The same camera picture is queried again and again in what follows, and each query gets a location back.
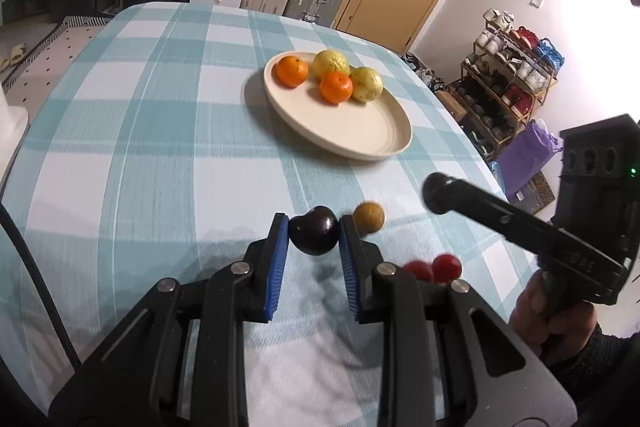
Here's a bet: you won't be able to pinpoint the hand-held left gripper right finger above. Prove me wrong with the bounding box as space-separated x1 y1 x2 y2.
338 214 577 427

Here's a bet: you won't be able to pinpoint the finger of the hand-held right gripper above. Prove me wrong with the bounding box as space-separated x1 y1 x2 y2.
422 172 557 254

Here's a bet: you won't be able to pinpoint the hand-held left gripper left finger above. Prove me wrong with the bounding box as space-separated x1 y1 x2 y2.
47 212 291 427

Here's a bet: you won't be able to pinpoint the dark purple plum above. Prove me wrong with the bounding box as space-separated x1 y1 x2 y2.
289 206 341 257

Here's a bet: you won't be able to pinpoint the cream round plate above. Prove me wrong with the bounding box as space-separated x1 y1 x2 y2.
263 50 414 162

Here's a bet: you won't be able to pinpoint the green yellow round fruit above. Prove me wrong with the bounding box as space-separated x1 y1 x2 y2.
313 50 351 81
349 67 385 103

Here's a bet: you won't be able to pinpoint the orange mandarin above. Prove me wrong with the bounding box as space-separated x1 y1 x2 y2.
319 71 354 106
274 55 310 88

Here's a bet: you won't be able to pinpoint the person's right forearm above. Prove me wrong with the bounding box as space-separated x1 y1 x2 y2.
547 324 640 427

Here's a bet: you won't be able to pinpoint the person's right hand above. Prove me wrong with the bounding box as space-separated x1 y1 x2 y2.
509 276 599 366

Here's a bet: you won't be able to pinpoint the brown longan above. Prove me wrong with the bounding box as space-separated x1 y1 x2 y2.
352 201 386 235

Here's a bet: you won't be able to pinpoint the brown doormat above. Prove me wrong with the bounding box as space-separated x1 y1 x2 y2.
517 171 557 214

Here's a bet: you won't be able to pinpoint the red cherry tomato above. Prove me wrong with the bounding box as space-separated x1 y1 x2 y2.
403 260 435 284
431 254 462 284

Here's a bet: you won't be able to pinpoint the purple paper bag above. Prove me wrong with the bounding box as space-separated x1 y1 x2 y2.
497 119 566 204

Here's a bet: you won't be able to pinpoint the cardboard box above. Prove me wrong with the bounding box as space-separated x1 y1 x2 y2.
434 89 469 123

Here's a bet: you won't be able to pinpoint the wooden shoe rack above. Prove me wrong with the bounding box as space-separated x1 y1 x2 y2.
459 8 567 158

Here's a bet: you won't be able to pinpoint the pile of shoes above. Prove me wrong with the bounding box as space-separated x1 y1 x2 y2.
402 51 449 91

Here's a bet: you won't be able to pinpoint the white paper towel roll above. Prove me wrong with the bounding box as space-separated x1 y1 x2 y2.
0 94 30 178

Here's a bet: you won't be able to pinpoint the dotted grey rug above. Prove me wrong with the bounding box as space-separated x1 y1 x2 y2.
0 14 114 94

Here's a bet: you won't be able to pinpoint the beige slippers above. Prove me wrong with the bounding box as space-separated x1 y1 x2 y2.
0 44 29 73

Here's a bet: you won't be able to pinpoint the black cable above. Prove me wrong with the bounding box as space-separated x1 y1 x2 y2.
0 201 84 371

